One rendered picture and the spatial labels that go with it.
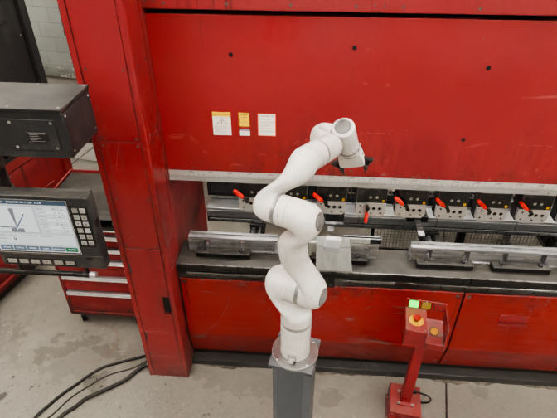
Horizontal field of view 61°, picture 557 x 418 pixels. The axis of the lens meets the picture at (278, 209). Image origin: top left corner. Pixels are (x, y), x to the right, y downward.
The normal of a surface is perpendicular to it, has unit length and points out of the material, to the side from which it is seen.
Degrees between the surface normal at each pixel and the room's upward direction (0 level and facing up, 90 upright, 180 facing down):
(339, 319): 90
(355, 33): 90
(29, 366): 0
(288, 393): 90
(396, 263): 0
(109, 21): 90
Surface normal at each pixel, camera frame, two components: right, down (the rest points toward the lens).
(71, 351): 0.00, -0.82
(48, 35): -0.27, 0.55
